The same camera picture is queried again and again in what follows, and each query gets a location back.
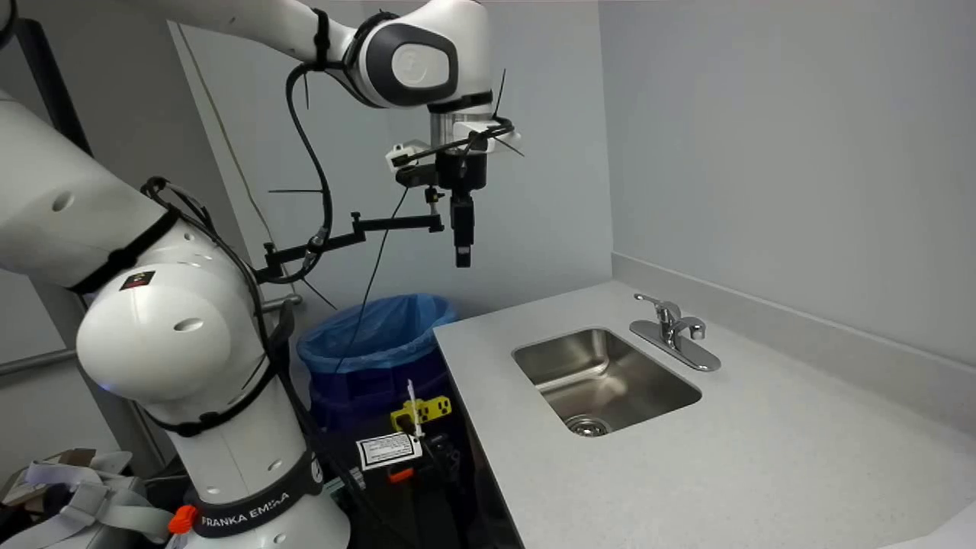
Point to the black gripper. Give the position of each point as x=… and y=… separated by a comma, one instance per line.
x=462, y=176

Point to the chrome sink faucet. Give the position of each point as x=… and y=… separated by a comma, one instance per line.
x=675, y=333

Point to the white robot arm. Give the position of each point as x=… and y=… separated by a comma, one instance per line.
x=176, y=320

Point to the stainless steel sink basin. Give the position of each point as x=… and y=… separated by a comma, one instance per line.
x=596, y=382

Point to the blue-lined trash bin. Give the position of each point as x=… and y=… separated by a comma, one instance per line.
x=364, y=368

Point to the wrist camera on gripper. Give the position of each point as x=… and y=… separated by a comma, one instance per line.
x=474, y=137

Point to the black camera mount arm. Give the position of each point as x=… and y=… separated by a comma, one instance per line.
x=314, y=249

